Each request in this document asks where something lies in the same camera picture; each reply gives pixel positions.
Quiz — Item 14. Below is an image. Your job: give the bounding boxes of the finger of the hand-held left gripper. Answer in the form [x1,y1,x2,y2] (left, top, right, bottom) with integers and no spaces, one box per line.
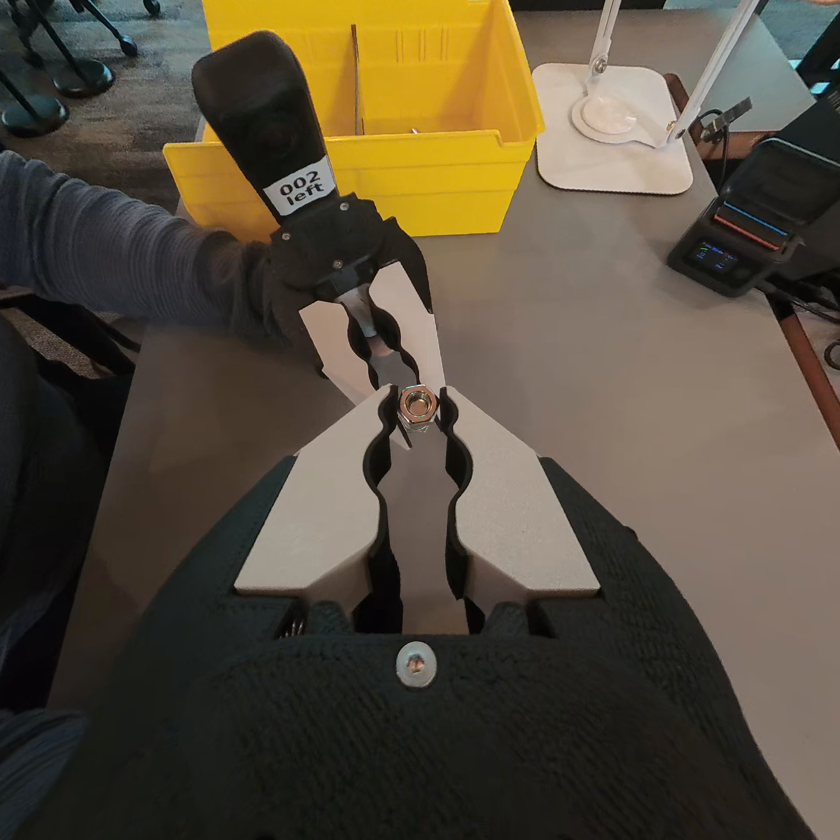
[298,298,414,452]
[357,259,448,395]

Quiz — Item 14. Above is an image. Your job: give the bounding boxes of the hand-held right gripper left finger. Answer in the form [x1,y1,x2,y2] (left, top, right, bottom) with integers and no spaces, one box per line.
[234,385,403,611]

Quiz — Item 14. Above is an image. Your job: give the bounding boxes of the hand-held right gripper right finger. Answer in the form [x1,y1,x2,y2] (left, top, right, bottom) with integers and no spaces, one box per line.
[438,386,602,616]

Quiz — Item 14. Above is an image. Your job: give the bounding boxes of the steel hex bolt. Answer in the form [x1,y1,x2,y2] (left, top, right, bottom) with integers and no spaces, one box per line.
[395,386,439,424]

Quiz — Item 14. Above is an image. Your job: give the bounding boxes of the yellow plastic bin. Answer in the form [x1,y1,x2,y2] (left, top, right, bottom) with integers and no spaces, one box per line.
[163,0,546,238]

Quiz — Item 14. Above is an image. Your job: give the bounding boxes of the person's right forearm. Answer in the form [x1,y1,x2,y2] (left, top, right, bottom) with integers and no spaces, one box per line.
[0,705,89,840]

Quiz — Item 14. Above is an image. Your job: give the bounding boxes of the person's left forearm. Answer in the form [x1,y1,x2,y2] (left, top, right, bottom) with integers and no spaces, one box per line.
[0,150,271,343]

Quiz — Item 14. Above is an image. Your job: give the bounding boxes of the white clipboard stand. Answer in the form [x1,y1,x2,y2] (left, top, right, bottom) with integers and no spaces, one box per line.
[530,0,772,198]

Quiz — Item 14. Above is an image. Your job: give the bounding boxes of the grey fabric chair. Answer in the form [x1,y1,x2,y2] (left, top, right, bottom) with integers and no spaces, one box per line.
[0,285,142,385]

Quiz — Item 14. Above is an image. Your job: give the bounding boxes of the person's legs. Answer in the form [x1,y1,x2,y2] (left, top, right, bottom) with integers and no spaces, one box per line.
[0,315,132,710]

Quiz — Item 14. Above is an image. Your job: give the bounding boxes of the black office chair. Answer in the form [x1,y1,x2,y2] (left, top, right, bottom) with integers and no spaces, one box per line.
[79,0,162,56]

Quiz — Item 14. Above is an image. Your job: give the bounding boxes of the black round stand base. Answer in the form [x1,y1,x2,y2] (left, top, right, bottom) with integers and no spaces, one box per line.
[0,66,70,139]
[39,0,116,99]

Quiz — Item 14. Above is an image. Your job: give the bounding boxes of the black charging case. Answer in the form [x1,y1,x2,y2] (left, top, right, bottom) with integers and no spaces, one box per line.
[667,134,840,300]

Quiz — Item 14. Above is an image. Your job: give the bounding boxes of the black cable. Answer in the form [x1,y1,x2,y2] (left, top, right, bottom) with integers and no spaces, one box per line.
[761,276,840,371]

